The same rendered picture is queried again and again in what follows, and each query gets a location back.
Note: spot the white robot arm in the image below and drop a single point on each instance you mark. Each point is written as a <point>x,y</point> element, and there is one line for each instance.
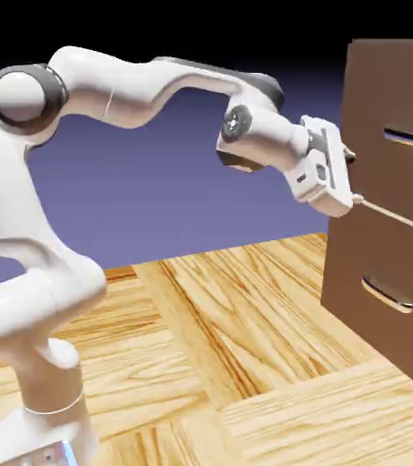
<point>126,94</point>

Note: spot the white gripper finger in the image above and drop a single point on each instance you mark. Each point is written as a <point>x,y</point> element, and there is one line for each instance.
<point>357,198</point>
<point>350,154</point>

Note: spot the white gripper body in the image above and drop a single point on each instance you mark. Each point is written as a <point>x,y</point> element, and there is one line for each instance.
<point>339,171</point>

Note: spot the brown drawer front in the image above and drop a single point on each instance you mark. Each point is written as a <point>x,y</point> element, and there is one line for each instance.
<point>381,91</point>
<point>374,251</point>

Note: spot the brown wooden cabinet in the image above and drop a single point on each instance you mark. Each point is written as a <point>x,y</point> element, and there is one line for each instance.
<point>392,236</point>

